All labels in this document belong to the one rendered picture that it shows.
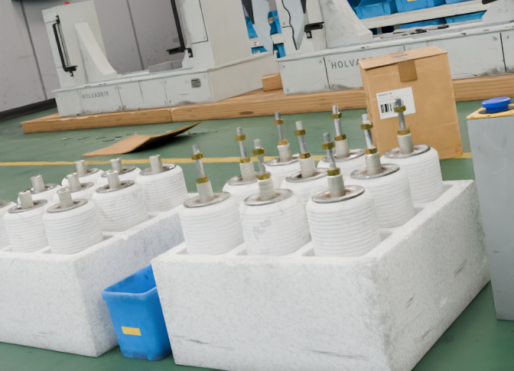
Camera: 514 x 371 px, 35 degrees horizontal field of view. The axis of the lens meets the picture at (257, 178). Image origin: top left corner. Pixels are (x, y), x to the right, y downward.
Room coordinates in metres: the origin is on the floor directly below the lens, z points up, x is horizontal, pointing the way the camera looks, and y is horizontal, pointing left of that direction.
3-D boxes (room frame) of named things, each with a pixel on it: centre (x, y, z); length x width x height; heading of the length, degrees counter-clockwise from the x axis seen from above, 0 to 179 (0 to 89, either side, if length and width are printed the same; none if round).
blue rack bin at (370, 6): (7.00, -1.40, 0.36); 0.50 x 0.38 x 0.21; 134
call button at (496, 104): (1.15, -0.36, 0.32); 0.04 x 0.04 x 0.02
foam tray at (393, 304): (1.26, -0.08, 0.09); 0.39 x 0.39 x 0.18; 53
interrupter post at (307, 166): (1.26, -0.08, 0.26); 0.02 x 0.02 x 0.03
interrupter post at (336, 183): (1.10, -0.11, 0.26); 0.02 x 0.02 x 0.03
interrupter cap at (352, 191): (1.10, -0.11, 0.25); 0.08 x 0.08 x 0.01
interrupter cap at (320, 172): (1.26, -0.08, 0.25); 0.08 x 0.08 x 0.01
